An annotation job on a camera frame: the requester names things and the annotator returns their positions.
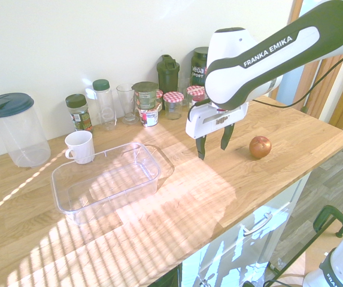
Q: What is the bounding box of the red apple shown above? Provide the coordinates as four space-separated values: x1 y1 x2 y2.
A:
248 135 272 160

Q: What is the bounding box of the clear plastic rectangular container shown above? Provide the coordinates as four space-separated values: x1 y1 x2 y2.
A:
50 142 162 225

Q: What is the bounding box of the spice jar with dark lid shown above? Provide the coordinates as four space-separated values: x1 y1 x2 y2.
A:
65 93 94 134

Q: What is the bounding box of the white yogurt cup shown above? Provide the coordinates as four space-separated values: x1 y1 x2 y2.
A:
137 107 160 128

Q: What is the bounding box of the silver drawer handle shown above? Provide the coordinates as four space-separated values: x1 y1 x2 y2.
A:
242 211 273 237

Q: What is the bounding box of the tall clear drinking glass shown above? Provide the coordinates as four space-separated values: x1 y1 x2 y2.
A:
116 83 139 126

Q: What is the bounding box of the clear bottle with green cap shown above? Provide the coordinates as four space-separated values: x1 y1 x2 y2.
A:
92 78 117 132

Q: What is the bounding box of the black shaker bottle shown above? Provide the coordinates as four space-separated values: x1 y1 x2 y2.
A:
156 54 180 94

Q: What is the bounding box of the white kitchen cabinet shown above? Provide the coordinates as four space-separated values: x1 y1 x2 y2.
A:
180 176 312 287

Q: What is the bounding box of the dark protein powder tub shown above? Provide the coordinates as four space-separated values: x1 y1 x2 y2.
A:
190 46 210 87

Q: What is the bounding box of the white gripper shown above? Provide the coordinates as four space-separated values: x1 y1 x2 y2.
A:
185 102 249 161

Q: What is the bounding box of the silver cabinet knob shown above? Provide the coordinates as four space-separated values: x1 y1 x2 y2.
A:
198 273 217 287

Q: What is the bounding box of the clear canister with blue lid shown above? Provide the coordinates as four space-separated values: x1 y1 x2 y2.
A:
0 92 51 168

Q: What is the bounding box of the white ceramic mug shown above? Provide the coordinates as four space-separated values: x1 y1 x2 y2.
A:
64 130 96 165

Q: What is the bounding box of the dark green clamp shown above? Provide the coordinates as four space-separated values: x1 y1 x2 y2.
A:
313 193 343 239

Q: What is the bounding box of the jam jar red checked lid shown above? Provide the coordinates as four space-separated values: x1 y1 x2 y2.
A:
163 91 184 121
186 85 207 110
155 89 164 112

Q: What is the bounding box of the green plastic yogurt cup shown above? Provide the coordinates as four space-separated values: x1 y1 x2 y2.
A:
132 81 159 111

